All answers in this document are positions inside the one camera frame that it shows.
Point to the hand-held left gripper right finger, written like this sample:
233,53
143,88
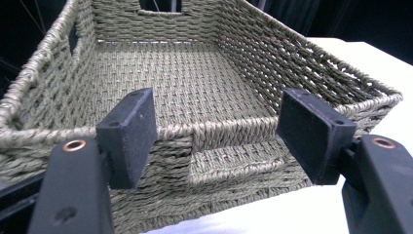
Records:
311,139

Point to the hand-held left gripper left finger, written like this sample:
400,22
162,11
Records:
130,139

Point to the green woven basket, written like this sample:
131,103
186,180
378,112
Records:
195,81

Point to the white table mat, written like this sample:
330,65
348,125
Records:
373,74

